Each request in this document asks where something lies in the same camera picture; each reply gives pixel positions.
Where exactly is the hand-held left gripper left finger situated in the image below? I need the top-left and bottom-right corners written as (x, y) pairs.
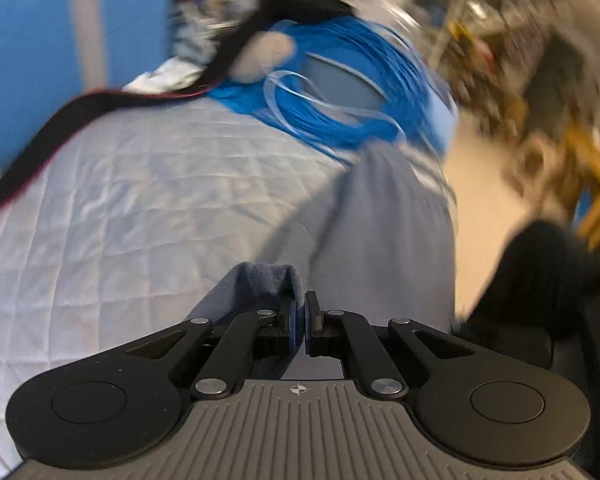
top-left (125, 297), bottom-right (298, 401)

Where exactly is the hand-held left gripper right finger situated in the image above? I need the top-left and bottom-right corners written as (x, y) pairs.
top-left (304, 291), bottom-right (476, 401)

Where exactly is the grey-blue fleece garment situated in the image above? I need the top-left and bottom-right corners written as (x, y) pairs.
top-left (200, 145), bottom-right (456, 381)

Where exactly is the white quilted bedspread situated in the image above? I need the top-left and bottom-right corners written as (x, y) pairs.
top-left (0, 95), bottom-right (456, 476)

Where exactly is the blue grey cushion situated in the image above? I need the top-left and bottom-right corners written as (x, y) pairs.
top-left (307, 52), bottom-right (458, 161)

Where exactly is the person's dark clothing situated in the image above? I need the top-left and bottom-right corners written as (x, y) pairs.
top-left (452, 220), bottom-right (600, 480)

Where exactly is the black belt with red edge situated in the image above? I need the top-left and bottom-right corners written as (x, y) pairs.
top-left (0, 10), bottom-right (266, 231)

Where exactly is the striped cloth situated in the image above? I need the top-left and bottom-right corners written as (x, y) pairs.
top-left (172, 0), bottom-right (266, 68)

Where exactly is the wooden chair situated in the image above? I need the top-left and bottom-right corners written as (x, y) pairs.
top-left (520, 125), bottom-right (600, 251)

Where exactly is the cluttered shelf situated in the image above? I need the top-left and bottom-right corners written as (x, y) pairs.
top-left (420, 0), bottom-right (600, 126)

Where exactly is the blue pillow with grey stripes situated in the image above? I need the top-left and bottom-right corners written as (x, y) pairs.
top-left (0, 0), bottom-right (176, 176)

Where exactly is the white cable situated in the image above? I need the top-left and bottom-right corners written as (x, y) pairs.
top-left (262, 52), bottom-right (406, 156)

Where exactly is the blue cable coil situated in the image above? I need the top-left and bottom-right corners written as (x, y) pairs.
top-left (210, 15), bottom-right (433, 163)

